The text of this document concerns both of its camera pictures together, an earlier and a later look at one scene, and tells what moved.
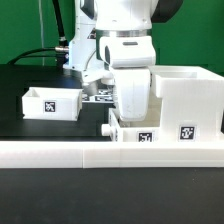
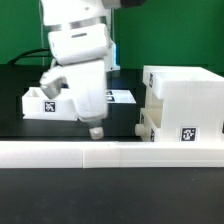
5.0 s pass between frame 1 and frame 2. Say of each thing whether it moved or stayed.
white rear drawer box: stayed
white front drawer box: moved
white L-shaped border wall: stayed
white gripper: moved
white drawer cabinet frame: stayed
